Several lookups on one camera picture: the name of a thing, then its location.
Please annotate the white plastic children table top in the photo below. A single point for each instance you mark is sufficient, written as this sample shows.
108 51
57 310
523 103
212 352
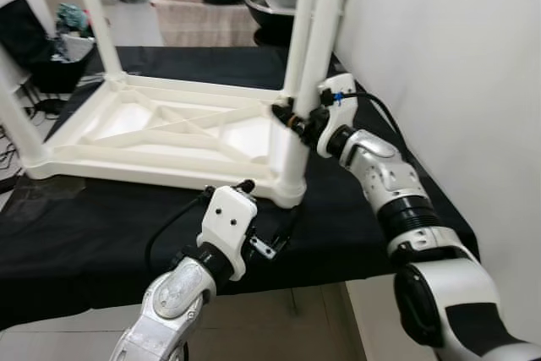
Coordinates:
152 128

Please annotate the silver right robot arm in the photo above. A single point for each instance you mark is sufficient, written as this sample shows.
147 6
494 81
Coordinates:
406 209

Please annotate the tan rubber band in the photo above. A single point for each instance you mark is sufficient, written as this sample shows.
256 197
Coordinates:
292 121

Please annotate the black wok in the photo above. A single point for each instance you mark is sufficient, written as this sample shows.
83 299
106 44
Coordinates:
269 23

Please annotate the beige cloth covered furniture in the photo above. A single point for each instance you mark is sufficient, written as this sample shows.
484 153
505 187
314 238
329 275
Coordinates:
203 23

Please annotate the black tablecloth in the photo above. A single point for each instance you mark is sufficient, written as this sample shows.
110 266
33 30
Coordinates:
101 243

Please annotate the black router with antennas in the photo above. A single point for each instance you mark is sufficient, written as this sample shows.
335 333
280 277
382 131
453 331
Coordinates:
51 107

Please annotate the white grey fabric item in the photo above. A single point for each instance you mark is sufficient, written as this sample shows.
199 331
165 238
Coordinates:
76 46

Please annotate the teal clothes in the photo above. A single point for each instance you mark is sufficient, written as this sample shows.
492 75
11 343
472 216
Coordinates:
73 16

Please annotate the open black suitcase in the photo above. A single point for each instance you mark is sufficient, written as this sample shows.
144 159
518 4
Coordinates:
25 35

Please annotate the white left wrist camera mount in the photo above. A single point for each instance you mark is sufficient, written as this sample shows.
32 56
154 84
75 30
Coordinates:
226 226

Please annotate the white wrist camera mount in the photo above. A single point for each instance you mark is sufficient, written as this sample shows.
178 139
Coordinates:
226 226
338 95

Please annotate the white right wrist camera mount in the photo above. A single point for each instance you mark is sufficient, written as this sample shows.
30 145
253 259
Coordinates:
338 95

